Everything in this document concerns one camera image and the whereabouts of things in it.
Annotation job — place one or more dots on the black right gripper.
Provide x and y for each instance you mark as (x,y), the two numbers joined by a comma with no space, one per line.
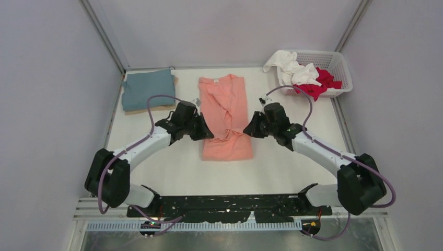
(253,129)

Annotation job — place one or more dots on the white plastic laundry basket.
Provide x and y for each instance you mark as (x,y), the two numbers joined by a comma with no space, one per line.
(334,63)

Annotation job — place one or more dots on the white crumpled t-shirt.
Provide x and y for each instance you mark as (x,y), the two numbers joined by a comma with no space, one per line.
(287,62)

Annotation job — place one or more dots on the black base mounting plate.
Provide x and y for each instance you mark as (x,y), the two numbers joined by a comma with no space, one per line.
(273,208)

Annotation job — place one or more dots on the red t-shirt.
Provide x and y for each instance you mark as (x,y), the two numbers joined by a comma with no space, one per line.
(315,81)

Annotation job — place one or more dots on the blue folded t-shirt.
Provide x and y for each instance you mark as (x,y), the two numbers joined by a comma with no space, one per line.
(152,89)

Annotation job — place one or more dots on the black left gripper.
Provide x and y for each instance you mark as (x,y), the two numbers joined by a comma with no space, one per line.
(204,133)

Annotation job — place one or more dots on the aluminium frame rail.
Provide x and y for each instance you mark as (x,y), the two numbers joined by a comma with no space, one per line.
(92,15)

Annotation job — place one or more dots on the slotted cable duct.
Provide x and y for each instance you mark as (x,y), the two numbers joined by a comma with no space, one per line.
(129,226)

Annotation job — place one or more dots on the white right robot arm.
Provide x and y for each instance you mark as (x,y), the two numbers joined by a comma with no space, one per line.
(357,187)

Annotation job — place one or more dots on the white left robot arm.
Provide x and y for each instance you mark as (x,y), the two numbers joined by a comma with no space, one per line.
(109,177)

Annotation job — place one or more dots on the peach pink t-shirt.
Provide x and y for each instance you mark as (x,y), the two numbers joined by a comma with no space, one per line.
(225,110)

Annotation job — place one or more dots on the tan folded t-shirt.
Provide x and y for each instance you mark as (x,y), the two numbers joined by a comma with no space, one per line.
(157,108)

